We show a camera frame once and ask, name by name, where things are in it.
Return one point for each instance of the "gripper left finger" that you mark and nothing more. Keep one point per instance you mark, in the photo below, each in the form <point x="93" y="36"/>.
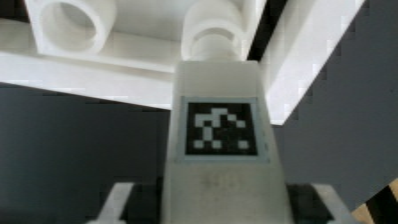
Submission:
<point x="111" y="212"/>

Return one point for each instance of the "white chair leg block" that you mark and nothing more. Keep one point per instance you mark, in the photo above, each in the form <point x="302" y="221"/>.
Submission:
<point x="224" y="186"/>

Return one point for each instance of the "white U-shaped fence frame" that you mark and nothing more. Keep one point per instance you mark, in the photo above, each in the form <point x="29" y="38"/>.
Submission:
<point x="310" y="30"/>

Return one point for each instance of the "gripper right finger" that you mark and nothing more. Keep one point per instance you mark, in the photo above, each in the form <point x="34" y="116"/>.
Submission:
<point x="334" y="204"/>

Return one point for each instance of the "white chair seat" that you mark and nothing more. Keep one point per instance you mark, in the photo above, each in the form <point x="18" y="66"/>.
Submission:
<point x="96" y="47"/>

